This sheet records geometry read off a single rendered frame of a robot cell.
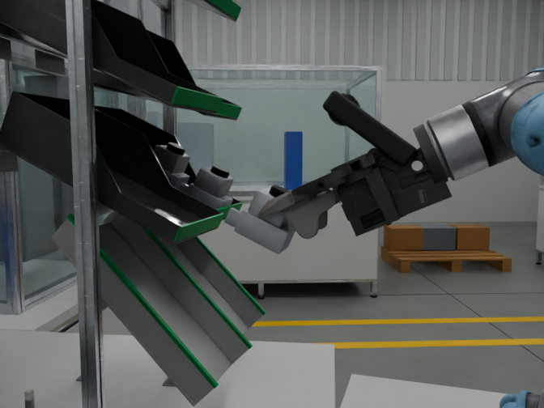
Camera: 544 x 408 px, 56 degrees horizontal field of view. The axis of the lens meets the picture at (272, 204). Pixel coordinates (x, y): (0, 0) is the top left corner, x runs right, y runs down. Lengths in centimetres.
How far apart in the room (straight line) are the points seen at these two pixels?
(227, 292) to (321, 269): 360
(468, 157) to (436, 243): 560
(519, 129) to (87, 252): 47
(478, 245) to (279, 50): 474
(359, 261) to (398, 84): 530
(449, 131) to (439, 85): 902
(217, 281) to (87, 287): 32
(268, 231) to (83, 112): 25
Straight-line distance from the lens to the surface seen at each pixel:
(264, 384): 101
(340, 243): 447
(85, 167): 63
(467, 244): 629
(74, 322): 161
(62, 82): 173
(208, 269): 91
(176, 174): 83
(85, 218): 64
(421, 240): 609
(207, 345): 76
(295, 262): 444
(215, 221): 70
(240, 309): 91
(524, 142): 46
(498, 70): 1003
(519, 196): 1020
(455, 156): 56
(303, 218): 58
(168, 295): 77
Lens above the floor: 130
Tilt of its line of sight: 6 degrees down
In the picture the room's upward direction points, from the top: straight up
